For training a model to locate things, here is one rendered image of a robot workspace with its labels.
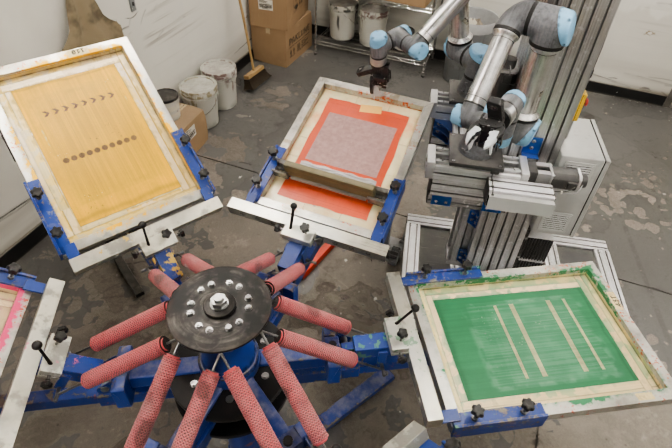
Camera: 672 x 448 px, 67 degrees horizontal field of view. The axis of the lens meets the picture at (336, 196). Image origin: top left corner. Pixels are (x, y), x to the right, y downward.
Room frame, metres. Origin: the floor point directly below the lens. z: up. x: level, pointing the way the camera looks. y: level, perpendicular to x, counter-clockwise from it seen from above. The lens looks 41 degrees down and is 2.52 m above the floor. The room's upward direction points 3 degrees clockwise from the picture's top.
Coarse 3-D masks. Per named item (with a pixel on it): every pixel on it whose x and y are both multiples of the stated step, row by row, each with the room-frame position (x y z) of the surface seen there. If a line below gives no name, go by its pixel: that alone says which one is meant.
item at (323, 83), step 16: (320, 80) 2.27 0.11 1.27; (336, 80) 2.27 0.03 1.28; (368, 96) 2.18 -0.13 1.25; (384, 96) 2.15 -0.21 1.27; (400, 96) 2.15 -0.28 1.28; (304, 112) 2.07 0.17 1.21; (416, 128) 1.95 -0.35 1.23; (288, 144) 1.88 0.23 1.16; (416, 144) 1.86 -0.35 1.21; (272, 176) 1.72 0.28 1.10; (400, 176) 1.69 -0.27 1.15; (272, 208) 1.55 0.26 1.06; (288, 208) 1.55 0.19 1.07; (336, 224) 1.47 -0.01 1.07; (352, 224) 1.47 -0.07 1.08
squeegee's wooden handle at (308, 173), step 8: (288, 168) 1.70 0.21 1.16; (296, 168) 1.68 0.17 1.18; (304, 168) 1.68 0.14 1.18; (312, 168) 1.68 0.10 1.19; (296, 176) 1.70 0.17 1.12; (304, 176) 1.68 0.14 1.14; (312, 176) 1.66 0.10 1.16; (320, 176) 1.64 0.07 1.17; (328, 176) 1.63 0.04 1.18; (336, 176) 1.63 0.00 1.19; (328, 184) 1.64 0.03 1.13; (336, 184) 1.62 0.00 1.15; (344, 184) 1.61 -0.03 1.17; (352, 184) 1.59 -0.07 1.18; (360, 184) 1.59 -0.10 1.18; (368, 184) 1.59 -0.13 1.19; (352, 192) 1.61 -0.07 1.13; (360, 192) 1.59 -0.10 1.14; (368, 192) 1.57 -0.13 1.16
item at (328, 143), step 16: (336, 112) 2.10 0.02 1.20; (352, 112) 2.10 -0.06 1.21; (320, 128) 2.01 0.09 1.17; (336, 128) 2.00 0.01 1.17; (352, 128) 2.00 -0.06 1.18; (320, 144) 1.91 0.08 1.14; (336, 144) 1.91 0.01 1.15; (304, 160) 1.82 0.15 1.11; (320, 160) 1.82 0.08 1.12; (336, 160) 1.82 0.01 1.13; (288, 192) 1.66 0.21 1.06; (304, 192) 1.66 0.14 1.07; (320, 192) 1.65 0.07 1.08
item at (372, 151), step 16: (384, 112) 2.09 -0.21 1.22; (368, 128) 2.00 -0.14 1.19; (384, 128) 2.00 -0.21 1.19; (400, 128) 1.99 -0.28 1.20; (352, 144) 1.91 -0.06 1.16; (368, 144) 1.90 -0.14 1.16; (384, 144) 1.90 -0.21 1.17; (352, 160) 1.82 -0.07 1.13; (368, 160) 1.82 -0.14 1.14; (384, 160) 1.81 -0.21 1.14; (368, 176) 1.73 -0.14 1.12; (384, 176) 1.73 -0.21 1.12; (336, 208) 1.57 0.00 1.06; (352, 208) 1.57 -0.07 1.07; (368, 208) 1.57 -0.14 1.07
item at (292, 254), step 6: (288, 246) 1.33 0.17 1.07; (294, 246) 1.33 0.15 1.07; (300, 246) 1.33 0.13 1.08; (306, 246) 1.37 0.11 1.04; (288, 252) 1.31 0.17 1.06; (294, 252) 1.31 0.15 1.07; (300, 252) 1.31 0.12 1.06; (282, 258) 1.28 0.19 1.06; (288, 258) 1.28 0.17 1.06; (294, 258) 1.28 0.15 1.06; (300, 258) 1.31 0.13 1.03; (282, 264) 1.26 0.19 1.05; (288, 264) 1.26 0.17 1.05
